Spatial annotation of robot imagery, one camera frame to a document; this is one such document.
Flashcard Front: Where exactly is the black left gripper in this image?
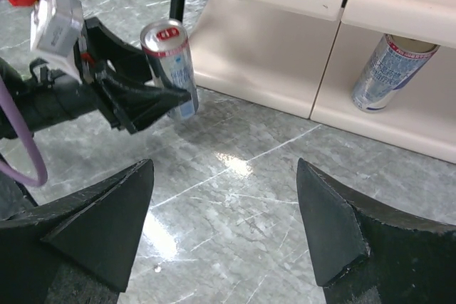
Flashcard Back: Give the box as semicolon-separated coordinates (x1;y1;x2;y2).
28;17;191;134

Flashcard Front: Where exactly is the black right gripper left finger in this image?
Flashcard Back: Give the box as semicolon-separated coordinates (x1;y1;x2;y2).
1;159;154;303

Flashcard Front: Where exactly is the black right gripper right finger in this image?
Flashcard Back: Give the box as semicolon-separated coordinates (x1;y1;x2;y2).
296;159;455;303

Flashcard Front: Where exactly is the silver blue energy drink can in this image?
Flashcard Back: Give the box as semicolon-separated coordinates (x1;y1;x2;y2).
351;33;439;112

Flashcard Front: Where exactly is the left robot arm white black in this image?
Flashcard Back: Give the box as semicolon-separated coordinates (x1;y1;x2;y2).
1;17;191;134

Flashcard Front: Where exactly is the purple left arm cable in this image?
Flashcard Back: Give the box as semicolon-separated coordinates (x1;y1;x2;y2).
0;0;48;187

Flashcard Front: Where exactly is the beige two-tier shelf black frame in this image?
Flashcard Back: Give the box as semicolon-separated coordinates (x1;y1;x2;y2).
190;0;455;162

